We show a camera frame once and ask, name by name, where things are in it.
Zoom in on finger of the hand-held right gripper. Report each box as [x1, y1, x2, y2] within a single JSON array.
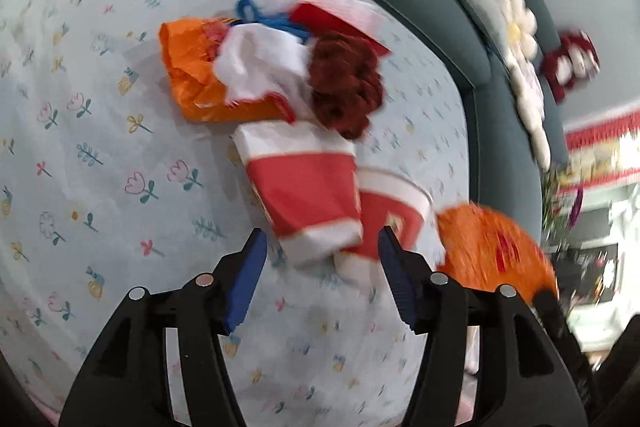
[[532, 289, 598, 388]]

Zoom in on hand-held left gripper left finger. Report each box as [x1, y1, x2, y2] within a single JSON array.
[[59, 228, 268, 427]]

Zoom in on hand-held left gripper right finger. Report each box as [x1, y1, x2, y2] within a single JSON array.
[[377, 227, 588, 427]]

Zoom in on red paper cup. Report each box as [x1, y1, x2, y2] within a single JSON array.
[[335, 167, 433, 283]]

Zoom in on orange wrapper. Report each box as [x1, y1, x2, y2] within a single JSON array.
[[435, 202, 560, 293]]

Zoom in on red and white paper bag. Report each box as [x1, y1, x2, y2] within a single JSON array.
[[231, 119, 365, 269]]

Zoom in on artificial flower bunch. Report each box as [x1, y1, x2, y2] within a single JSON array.
[[542, 167, 585, 248]]

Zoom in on red and white patterned cloth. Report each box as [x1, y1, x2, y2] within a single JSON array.
[[565, 112, 640, 198]]

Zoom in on dark red scrunchie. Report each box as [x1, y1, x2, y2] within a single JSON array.
[[306, 32, 386, 140]]

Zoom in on white flower cushion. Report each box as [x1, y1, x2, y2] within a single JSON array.
[[510, 57, 553, 172], [492, 0, 538, 64]]

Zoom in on floral print tablecloth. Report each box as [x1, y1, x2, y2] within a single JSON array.
[[0, 0, 481, 427]]

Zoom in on orange cloth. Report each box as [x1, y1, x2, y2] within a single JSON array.
[[159, 18, 296, 124]]

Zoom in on red plush toy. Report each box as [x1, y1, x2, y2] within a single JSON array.
[[540, 29, 601, 105]]

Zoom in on red white cloth at top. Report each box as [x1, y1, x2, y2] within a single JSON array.
[[252, 0, 393, 58]]

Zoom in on blue cord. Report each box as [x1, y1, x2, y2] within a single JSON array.
[[236, 0, 313, 44]]

